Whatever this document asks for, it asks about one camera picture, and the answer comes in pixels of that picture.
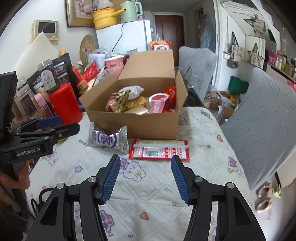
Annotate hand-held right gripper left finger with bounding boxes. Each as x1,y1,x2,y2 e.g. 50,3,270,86
28,154,121,241

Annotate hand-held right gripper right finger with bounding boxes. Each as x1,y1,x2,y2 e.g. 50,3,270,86
170,155,267,241

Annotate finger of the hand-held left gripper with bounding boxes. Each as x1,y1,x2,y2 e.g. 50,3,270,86
17,123,80,145
11,115,63,135

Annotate red white packet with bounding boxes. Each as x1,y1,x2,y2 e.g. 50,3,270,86
128,138,191,163

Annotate green orange snack packet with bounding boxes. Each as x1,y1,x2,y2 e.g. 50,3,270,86
106,90,130,113

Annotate gold box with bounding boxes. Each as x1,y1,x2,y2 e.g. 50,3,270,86
126,105,150,116

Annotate person's left hand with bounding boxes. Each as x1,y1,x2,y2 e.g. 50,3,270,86
0,162,31,190

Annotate pink bottle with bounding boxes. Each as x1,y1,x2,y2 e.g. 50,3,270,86
34,93,50,112

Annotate red canister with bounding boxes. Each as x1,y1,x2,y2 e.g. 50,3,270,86
48,83,83,126

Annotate brown contents plastic jar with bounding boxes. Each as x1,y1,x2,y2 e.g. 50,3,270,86
14,77,31,98
17,89,36,117

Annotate black pouch white label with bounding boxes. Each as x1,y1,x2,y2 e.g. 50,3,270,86
27,69,61,93

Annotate quilted printed tablecloth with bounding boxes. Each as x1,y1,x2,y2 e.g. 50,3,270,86
25,108,255,241

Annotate grey lid plastic jar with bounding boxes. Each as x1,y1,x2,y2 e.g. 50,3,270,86
37,59,55,75

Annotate large black pouch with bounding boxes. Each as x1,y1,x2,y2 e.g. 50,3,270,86
52,52,75,87

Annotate red foil packets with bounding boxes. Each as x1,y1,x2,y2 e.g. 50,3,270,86
82,61,100,83

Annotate white foam board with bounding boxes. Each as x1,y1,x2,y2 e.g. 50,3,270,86
14,31,60,82

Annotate pink instant noodle cup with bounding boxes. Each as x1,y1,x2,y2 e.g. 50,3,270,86
104,55,125,75

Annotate round woven mat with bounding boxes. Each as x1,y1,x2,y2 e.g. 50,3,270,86
79,34,97,64

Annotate white paper bag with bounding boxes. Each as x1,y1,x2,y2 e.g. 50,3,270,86
88,46,110,70

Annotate cardboard box of goods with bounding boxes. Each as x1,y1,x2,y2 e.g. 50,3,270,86
204,90,236,117

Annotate grey covered chair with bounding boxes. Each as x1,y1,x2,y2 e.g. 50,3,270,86
219,67,296,191
178,46,218,103

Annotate glass mug with spoon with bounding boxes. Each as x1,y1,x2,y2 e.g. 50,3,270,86
174,66,198,90

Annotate framed picture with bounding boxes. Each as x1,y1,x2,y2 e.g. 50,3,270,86
65,0,98,28

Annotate green shopping bag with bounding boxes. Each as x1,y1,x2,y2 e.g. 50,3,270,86
229,77,249,93

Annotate white fridge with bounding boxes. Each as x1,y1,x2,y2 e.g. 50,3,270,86
96,19,153,56

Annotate yellow pot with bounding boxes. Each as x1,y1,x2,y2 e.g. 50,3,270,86
92,7,125,30

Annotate red white snack carton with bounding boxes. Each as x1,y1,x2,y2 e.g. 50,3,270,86
149,40,173,51

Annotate clear plastic bag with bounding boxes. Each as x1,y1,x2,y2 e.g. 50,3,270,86
97,0,114,10

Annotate green electric kettle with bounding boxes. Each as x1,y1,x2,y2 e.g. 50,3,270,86
119,1,143,23

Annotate canvas tote bag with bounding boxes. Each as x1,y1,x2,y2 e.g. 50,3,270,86
230,32,243,62

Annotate brown door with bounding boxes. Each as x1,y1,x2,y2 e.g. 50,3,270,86
154,14,185,53

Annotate row of cosmetic bottles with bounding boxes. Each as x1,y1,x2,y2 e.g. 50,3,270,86
266,48,296,81

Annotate star shaped canvas bag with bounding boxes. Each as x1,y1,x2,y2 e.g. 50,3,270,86
244,14,266,34

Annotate beige wall intercom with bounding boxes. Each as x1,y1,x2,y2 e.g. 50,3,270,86
31,19,60,40

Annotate black power cable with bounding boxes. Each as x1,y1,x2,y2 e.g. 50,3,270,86
112,22,127,53

